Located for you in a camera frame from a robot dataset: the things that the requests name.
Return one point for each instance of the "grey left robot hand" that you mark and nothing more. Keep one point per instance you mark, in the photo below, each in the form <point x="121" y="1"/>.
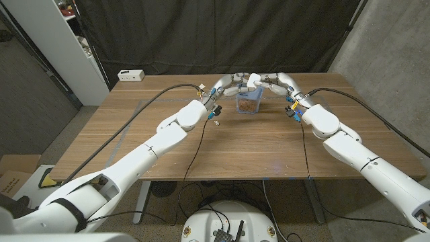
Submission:
<point x="223" y="84"/>

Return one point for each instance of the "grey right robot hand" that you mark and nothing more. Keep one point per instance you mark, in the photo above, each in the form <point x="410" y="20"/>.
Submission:
<point x="289" y="84"/>

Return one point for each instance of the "white airpods case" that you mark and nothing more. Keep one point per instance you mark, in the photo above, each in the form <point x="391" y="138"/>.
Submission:
<point x="253" y="81"/>

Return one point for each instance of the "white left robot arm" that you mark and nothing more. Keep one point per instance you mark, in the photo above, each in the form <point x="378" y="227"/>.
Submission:
<point x="134" y="164"/>

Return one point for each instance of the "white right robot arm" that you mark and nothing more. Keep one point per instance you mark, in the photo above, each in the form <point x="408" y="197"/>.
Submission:
<point x="356" y="154"/>

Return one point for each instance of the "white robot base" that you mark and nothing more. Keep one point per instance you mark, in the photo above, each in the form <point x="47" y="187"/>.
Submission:
<point x="201" y="222"/>

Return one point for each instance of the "blue almond food bag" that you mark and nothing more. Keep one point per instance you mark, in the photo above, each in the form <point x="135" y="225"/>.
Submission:
<point x="250" y="104"/>

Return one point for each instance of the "black backdrop curtain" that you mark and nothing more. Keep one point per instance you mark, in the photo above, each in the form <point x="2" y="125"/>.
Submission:
<point x="168" y="33"/>

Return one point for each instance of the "black backdrop stand pole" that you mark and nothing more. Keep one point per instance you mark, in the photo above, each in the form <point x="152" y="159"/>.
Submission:
<point x="348" y="33"/>
<point x="100" y="69"/>

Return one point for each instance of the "white power strip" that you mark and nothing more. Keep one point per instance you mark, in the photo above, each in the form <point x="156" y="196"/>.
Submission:
<point x="131" y="75"/>

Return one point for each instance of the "grey table leg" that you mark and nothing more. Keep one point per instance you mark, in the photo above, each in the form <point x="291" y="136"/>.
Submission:
<point x="314" y="201"/>

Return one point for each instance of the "round black floor fan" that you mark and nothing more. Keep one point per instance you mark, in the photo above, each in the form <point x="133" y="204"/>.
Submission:
<point x="163" y="189"/>

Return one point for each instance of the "white table leg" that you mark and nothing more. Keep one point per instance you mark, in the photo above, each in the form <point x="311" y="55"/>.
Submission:
<point x="141" y="205"/>

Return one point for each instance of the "black antenna module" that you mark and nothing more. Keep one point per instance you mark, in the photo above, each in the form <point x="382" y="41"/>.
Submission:
<point x="225" y="235"/>

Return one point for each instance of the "red shelf item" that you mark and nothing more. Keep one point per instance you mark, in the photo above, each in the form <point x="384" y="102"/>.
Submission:
<point x="67" y="11"/>

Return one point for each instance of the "white shelf cabinet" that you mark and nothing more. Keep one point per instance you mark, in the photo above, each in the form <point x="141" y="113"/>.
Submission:
<point x="50" y="40"/>

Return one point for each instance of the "brown cardboard box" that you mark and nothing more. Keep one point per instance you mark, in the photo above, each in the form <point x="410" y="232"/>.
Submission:
<point x="15" y="168"/>

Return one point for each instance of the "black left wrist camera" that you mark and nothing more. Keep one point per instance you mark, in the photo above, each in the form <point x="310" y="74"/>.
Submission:
<point x="216" y="110"/>

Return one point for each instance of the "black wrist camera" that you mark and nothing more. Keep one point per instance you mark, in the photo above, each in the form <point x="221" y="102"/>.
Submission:
<point x="216" y="110"/>
<point x="289" y="111"/>

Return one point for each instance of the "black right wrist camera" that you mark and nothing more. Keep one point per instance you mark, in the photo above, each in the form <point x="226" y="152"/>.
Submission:
<point x="289" y="111"/>

